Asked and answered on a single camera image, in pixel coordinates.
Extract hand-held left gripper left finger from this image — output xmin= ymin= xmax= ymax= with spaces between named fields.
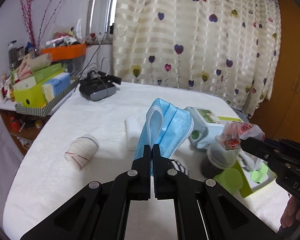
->
xmin=20 ymin=144 xmax=152 ymax=240

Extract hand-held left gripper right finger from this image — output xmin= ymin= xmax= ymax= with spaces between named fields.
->
xmin=152 ymin=144 xmax=282 ymax=240

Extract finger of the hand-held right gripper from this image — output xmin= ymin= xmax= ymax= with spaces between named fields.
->
xmin=264 ymin=138 xmax=300 ymax=153
xmin=241 ymin=137 xmax=290 ymax=167

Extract black white striped cloth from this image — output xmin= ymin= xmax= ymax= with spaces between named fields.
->
xmin=170 ymin=159 xmax=190 ymax=177

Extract red snack packet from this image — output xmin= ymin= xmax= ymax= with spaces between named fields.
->
xmin=215 ymin=121 xmax=264 ymax=152

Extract white towel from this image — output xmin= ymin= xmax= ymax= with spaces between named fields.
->
xmin=125 ymin=116 xmax=147 ymax=151

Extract lime green shallow box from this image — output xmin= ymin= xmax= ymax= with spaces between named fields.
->
xmin=214 ymin=116 xmax=278 ymax=198

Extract blue face mask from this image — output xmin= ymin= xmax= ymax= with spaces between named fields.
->
xmin=134 ymin=98 xmax=194 ymax=160

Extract person's right hand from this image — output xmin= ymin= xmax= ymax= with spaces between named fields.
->
xmin=281 ymin=195 xmax=300 ymax=234

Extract grey clothing pile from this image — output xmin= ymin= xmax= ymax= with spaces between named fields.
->
xmin=234 ymin=107 xmax=248 ymax=120

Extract dark jar with frosted lid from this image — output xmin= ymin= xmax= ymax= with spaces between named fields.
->
xmin=201 ymin=144 xmax=237 ymax=178

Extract light blue wet wipes pack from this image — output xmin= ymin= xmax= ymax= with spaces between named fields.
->
xmin=185 ymin=107 xmax=240 ymax=152

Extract beige rolled bandage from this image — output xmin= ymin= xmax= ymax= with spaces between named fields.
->
xmin=64 ymin=134 xmax=99 ymax=171

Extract wooden wardrobe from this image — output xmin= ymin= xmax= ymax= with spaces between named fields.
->
xmin=252 ymin=0 xmax=300 ymax=140

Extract grey VR headset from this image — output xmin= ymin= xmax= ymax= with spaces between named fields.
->
xmin=79 ymin=71 xmax=122 ymax=102

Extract striped tray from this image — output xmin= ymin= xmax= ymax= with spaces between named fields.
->
xmin=15 ymin=80 xmax=77 ymax=117

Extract blue tissue pack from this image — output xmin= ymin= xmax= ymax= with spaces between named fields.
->
xmin=42 ymin=73 xmax=70 ymax=100

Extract lime green storage box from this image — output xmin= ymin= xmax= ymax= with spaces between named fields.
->
xmin=14 ymin=64 xmax=65 ymax=108

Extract wooden side table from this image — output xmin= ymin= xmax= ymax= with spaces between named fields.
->
xmin=0 ymin=105 xmax=53 ymax=155

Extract orange tray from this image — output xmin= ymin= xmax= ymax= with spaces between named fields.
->
xmin=41 ymin=44 xmax=87 ymax=62

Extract beige rolled cloth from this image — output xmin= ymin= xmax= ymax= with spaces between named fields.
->
xmin=27 ymin=54 xmax=53 ymax=72

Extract heart print curtain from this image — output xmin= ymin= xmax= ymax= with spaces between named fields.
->
xmin=111 ymin=0 xmax=283 ymax=119

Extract glass jar with black lid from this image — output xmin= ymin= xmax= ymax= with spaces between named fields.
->
xmin=7 ymin=41 xmax=18 ymax=69

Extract dark bare branches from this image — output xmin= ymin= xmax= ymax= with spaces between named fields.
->
xmin=37 ymin=0 xmax=73 ymax=50

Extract red flower branches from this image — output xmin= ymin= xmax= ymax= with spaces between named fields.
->
xmin=20 ymin=0 xmax=40 ymax=53

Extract black cable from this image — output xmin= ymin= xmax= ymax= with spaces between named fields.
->
xmin=81 ymin=0 xmax=115 ymax=78

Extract window frame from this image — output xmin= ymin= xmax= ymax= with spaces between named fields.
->
xmin=87 ymin=0 xmax=118 ymax=40

